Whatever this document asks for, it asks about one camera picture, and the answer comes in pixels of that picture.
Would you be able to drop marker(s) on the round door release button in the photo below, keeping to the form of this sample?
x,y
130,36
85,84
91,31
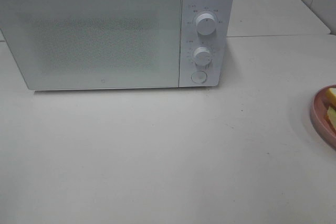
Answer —
x,y
199,77

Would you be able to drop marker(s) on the white microwave door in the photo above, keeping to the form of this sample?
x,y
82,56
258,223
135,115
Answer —
x,y
94,44

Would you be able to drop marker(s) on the pink round plate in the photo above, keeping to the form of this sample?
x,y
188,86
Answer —
x,y
318,116

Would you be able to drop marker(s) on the upper white power knob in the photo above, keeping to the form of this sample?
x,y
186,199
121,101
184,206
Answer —
x,y
206,23

